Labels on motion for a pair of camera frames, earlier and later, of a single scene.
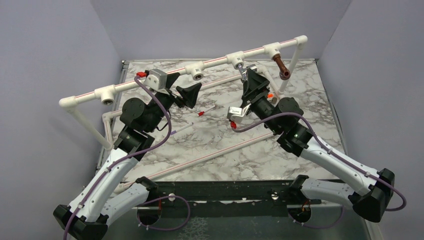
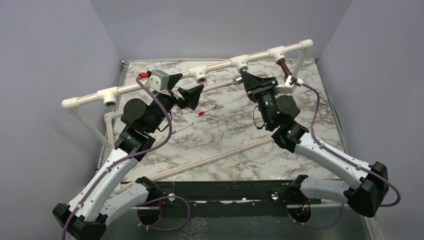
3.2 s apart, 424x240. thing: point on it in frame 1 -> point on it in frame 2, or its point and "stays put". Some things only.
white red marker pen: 202,112 stays put
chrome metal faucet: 243,71 -> 238,80
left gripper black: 189,94 stays put
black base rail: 227,199 stays put
